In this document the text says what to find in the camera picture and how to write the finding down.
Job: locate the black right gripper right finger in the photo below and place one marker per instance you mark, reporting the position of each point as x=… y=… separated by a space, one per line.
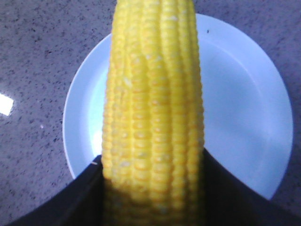
x=229 y=202

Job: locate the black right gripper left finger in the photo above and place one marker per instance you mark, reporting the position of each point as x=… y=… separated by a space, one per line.
x=79 y=204

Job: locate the light blue round plate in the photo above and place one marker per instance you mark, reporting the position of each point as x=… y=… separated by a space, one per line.
x=248 y=115

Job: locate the yellow corn cob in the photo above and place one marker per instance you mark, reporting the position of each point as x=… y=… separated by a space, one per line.
x=153 y=132

